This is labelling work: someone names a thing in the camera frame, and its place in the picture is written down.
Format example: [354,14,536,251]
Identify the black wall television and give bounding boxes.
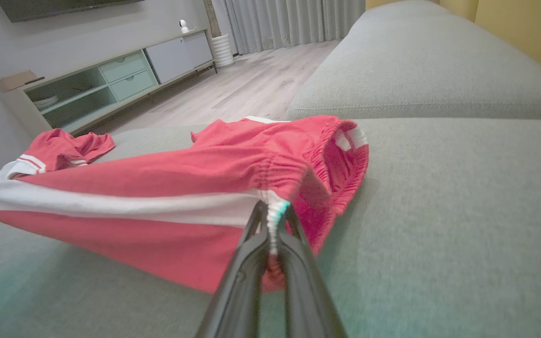
[0,0,145,23]

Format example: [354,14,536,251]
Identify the grey pleated curtain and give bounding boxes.
[224,0,367,55]

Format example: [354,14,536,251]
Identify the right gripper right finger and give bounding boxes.
[277,205,349,338]

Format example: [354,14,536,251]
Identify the stacked white plates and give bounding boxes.
[33,95,59,111]

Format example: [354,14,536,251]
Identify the grey cabinet door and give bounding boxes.
[144,31,214,85]

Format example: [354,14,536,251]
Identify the large grey sofa seat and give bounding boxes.
[0,117,541,338]

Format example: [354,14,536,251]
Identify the red white-striped shorts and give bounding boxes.
[0,115,370,294]

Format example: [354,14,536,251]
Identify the pale green cabinet drawer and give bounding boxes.
[99,51,148,84]
[109,69,159,102]

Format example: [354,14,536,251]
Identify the brown wooden pillar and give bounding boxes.
[203,0,222,38]

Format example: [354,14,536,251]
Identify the red basketball jersey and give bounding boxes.
[0,128,116,184]

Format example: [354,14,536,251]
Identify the white ribbed cylinder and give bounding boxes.
[211,34,235,69]

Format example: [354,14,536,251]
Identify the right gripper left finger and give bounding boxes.
[195,201,271,338]

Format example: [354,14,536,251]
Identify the long beige TV cabinet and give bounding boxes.
[0,29,219,139]

